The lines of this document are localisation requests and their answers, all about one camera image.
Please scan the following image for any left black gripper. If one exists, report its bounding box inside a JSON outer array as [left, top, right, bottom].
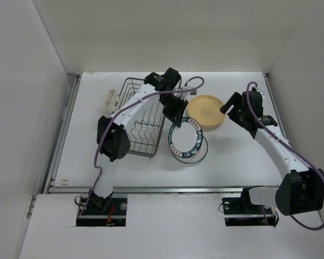
[[158, 92, 187, 128]]

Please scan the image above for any white plate dark green band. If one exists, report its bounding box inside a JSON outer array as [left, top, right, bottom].
[[167, 117, 203, 159]]

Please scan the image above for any grey wire dish rack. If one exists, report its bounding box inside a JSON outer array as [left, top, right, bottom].
[[116, 77, 165, 159]]

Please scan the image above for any cream white plate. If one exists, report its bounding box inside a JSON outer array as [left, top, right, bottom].
[[200, 121, 223, 131]]

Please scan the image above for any yellow bear plate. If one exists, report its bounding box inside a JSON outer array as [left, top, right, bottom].
[[202, 123, 222, 132]]

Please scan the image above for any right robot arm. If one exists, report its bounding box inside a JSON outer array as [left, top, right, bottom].
[[220, 90, 324, 216]]

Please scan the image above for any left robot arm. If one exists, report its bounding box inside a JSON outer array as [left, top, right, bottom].
[[86, 67, 197, 214]]

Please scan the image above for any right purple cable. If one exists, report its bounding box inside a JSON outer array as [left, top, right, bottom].
[[246, 81, 324, 231]]

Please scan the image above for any purple cable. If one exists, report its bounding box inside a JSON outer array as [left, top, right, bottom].
[[246, 81, 324, 231], [93, 77, 205, 224]]

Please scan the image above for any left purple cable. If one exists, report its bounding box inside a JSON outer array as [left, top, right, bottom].
[[93, 77, 205, 224]]

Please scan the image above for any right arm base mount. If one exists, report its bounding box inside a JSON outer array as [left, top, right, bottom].
[[221, 197, 279, 227]]

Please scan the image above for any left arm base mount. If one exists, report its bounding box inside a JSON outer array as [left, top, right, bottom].
[[74, 193, 128, 227]]

